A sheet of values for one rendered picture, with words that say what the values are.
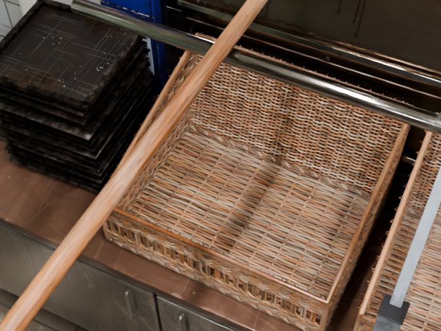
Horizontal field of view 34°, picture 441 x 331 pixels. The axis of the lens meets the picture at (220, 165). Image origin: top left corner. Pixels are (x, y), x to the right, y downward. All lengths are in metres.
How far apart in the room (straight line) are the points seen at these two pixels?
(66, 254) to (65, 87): 0.70
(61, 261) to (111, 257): 0.74
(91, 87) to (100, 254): 0.39
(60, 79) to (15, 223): 0.39
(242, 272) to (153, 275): 0.25
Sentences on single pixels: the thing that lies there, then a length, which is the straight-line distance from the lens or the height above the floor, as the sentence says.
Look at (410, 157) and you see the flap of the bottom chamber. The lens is 1.77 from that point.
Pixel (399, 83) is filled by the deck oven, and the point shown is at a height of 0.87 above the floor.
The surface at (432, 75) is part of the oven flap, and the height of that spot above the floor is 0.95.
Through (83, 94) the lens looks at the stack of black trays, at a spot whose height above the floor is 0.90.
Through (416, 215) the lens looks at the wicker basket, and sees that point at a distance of 1.80.
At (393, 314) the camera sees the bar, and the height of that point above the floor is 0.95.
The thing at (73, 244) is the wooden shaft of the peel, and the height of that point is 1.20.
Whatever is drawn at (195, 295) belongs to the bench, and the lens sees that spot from 1.65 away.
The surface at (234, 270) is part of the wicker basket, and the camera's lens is 1.54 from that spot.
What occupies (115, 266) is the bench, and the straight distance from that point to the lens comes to 1.70.
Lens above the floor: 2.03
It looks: 51 degrees down
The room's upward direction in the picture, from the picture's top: 2 degrees counter-clockwise
